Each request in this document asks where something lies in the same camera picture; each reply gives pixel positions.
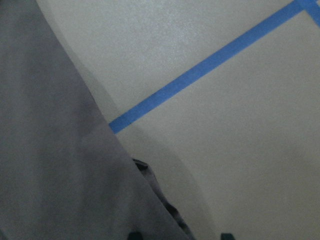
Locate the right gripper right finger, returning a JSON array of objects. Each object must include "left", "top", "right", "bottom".
[{"left": 220, "top": 233, "right": 234, "bottom": 240}]

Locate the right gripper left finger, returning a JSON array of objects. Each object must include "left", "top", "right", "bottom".
[{"left": 127, "top": 231, "right": 143, "bottom": 240}]

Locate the brown t-shirt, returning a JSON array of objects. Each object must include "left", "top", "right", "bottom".
[{"left": 0, "top": 0, "right": 193, "bottom": 240}]

